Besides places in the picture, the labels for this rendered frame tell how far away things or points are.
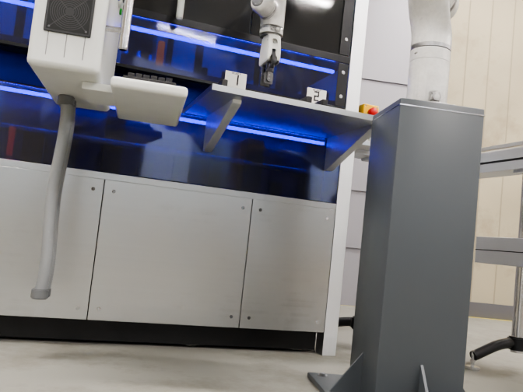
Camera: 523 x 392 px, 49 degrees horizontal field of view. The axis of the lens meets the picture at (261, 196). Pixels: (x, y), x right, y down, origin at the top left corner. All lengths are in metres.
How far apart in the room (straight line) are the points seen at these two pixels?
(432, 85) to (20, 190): 1.36
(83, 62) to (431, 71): 0.98
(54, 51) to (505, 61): 4.29
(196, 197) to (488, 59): 3.61
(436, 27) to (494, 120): 3.38
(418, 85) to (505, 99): 3.50
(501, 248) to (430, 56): 1.16
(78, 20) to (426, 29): 0.98
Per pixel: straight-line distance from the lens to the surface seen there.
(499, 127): 5.18
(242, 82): 2.23
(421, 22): 1.84
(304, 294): 2.28
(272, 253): 2.21
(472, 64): 5.19
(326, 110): 1.89
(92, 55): 1.57
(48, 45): 1.59
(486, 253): 2.77
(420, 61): 1.81
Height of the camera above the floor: 0.42
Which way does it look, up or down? 5 degrees up
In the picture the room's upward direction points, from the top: 6 degrees clockwise
